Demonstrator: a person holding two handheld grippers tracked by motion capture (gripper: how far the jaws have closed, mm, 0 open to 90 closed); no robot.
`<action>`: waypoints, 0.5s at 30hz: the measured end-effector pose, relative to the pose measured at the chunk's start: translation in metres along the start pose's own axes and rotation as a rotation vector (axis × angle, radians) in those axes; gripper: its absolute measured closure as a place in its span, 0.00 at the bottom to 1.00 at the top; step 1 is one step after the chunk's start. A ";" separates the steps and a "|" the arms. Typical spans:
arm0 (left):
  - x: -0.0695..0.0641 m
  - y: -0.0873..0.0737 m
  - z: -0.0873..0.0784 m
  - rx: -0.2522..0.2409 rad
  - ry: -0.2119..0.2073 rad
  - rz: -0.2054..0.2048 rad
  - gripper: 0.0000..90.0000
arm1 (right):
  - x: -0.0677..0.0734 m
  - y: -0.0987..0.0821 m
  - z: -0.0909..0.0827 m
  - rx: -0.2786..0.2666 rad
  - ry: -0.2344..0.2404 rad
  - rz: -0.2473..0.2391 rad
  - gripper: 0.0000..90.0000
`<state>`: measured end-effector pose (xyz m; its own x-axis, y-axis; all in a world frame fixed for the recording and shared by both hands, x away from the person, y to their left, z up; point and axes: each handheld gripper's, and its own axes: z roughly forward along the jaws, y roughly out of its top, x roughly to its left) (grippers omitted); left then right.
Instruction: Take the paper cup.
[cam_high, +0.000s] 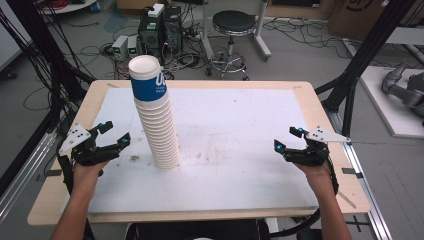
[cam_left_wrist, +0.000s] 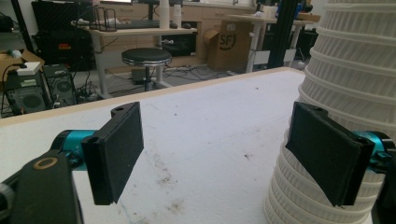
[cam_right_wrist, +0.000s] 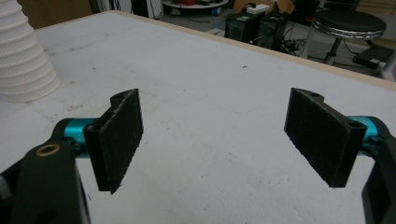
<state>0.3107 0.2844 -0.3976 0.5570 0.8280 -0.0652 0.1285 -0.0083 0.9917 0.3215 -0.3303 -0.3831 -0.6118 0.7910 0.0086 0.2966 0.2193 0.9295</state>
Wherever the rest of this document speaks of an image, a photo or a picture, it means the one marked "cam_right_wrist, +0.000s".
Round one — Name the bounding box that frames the tangle of black cables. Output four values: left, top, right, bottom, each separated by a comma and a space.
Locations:
278, 21, 307, 57

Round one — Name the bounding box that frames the black flat device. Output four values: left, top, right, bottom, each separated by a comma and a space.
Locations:
353, 43, 396, 70

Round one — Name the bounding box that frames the black round stool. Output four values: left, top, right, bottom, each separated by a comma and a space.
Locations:
300, 8, 388, 66

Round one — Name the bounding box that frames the black computer tower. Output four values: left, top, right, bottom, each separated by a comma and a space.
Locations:
224, 11, 265, 44
257, 12, 290, 50

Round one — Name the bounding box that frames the white power strip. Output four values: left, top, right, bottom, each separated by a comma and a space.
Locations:
246, 3, 271, 15

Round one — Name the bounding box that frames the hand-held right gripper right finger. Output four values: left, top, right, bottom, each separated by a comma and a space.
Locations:
283, 87, 390, 189

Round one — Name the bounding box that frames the round white platform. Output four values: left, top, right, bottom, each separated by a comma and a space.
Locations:
162, 0, 230, 17

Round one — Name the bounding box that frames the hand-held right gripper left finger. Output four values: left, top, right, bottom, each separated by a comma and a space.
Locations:
52, 88, 145, 195

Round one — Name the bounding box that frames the stack of white paper cups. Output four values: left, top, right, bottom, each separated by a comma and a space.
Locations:
0, 0, 62, 104

